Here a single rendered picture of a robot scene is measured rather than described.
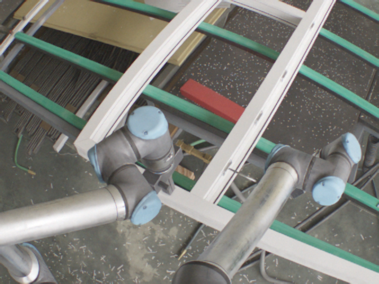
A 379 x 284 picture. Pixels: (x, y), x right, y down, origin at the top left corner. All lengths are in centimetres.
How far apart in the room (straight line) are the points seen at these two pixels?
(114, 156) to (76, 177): 154
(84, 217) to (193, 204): 52
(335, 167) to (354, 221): 129
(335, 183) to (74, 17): 173
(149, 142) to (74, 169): 156
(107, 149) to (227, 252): 46
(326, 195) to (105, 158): 55
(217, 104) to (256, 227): 110
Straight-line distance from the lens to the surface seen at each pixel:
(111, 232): 290
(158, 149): 161
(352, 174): 281
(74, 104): 292
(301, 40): 218
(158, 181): 173
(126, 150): 157
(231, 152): 192
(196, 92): 242
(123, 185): 149
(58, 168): 315
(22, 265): 174
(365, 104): 212
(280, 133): 235
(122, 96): 210
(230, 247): 126
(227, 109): 236
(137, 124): 157
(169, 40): 222
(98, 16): 282
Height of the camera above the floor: 258
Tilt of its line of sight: 58 degrees down
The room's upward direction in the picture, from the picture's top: 13 degrees counter-clockwise
